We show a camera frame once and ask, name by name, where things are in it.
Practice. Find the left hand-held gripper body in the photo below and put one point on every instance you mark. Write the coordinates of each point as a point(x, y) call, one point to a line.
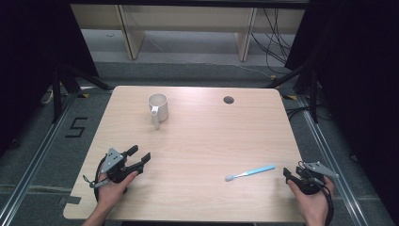
point(113, 163)

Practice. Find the black metal stand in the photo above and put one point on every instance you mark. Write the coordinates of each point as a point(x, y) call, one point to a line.
point(313, 94)
point(57, 94)

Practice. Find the beige wooden shelf unit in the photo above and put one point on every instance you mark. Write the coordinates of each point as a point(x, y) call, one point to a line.
point(188, 19)

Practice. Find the white cup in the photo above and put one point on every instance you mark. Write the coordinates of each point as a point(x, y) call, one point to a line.
point(158, 108)

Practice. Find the yellow and black tape piece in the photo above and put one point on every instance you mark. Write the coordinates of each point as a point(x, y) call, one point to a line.
point(83, 95)
point(273, 77)
point(290, 97)

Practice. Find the blue and white toothbrush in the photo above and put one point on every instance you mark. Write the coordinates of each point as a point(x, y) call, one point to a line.
point(251, 172)

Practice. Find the metal floor rail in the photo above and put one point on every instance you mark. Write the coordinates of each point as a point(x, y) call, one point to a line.
point(37, 157)
point(329, 150)

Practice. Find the grey tape strip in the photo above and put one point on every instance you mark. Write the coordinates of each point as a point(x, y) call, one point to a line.
point(69, 200)

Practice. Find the person's right hand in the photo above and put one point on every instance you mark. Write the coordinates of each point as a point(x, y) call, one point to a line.
point(310, 205)

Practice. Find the person's left hand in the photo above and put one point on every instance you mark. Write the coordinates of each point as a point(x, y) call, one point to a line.
point(113, 192)

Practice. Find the black curtain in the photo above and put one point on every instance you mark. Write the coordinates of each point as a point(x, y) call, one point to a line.
point(360, 78)
point(37, 47)

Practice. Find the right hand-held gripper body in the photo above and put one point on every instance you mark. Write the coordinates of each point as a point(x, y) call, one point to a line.
point(312, 181)

